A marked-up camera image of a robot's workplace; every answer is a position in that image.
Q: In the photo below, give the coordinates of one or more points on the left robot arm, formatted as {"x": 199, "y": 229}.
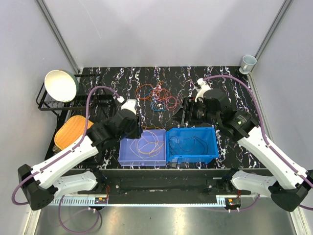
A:
{"x": 45, "y": 181}

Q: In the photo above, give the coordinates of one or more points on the white mug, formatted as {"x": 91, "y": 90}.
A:
{"x": 247, "y": 64}

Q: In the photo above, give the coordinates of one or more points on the black wire dish rack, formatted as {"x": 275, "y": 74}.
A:
{"x": 101, "y": 106}

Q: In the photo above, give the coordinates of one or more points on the purple plastic bin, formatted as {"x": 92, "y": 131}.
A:
{"x": 149, "y": 150}

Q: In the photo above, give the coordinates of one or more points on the blue plastic bin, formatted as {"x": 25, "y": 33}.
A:
{"x": 191, "y": 145}

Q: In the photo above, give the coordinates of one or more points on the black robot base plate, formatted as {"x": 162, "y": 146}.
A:
{"x": 165, "y": 186}

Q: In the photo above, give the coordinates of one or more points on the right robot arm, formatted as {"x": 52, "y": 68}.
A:
{"x": 289, "y": 183}

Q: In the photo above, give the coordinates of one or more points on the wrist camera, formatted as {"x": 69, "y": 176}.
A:
{"x": 204, "y": 87}
{"x": 131, "y": 105}

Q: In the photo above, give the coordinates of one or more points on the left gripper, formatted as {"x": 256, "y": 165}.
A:
{"x": 138, "y": 129}

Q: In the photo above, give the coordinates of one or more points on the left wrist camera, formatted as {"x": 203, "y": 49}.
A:
{"x": 131, "y": 105}

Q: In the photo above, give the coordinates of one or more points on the orange woven plate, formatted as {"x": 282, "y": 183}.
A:
{"x": 70, "y": 131}

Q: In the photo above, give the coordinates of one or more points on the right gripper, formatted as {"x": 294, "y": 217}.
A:
{"x": 189, "y": 104}

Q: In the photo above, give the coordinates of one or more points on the white bowl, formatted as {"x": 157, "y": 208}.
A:
{"x": 61, "y": 85}

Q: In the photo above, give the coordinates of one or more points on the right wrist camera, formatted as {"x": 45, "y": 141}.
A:
{"x": 204, "y": 87}

